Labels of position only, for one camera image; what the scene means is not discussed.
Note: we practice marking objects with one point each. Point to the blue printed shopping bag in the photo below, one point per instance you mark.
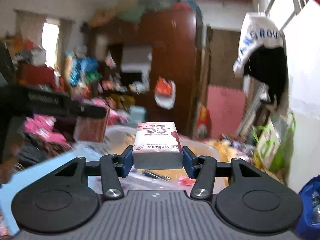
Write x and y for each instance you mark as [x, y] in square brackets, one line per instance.
[308, 225]

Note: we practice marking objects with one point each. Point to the green white tote bag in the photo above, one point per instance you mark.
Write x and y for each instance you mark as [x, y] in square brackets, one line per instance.
[274, 144]

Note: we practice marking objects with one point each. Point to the brown white welcome box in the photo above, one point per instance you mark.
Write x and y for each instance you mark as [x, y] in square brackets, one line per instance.
[157, 147]

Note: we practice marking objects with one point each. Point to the dark red wooden wardrobe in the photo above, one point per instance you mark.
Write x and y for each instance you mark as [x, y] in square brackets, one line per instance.
[175, 39]

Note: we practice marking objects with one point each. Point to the yellow blanket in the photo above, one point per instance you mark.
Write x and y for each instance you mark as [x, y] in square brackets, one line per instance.
[225, 152]

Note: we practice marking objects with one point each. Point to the orange white hanging bag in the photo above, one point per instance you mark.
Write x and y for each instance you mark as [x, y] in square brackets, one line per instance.
[165, 93]

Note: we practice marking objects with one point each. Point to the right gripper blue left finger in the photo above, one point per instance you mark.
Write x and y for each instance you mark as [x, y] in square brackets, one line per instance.
[125, 162]

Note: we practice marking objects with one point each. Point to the white hanging cap bag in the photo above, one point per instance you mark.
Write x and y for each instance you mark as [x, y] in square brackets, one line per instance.
[261, 54]

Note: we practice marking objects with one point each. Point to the white window curtain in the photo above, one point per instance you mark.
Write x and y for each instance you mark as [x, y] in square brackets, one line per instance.
[50, 32]

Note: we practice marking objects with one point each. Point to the pink foam floor mat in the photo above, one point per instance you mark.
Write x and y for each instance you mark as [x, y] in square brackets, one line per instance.
[226, 107]

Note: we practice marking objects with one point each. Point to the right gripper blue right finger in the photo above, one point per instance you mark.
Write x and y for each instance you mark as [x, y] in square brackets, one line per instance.
[190, 163]

